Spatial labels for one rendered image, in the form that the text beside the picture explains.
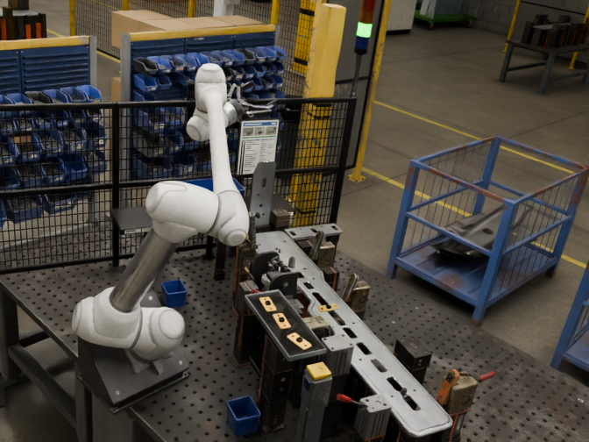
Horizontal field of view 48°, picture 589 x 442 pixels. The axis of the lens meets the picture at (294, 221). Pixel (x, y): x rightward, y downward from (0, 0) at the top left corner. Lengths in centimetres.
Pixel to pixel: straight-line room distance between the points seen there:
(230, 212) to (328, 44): 160
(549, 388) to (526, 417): 25
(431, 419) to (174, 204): 108
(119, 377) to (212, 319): 64
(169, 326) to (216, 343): 55
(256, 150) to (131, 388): 141
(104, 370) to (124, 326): 28
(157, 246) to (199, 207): 21
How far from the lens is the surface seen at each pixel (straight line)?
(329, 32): 341
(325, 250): 303
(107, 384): 256
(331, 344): 230
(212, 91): 236
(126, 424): 267
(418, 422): 226
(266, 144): 339
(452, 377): 233
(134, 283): 221
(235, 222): 200
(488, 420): 284
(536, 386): 312
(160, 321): 239
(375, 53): 624
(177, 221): 197
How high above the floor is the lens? 247
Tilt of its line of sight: 26 degrees down
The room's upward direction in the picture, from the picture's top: 8 degrees clockwise
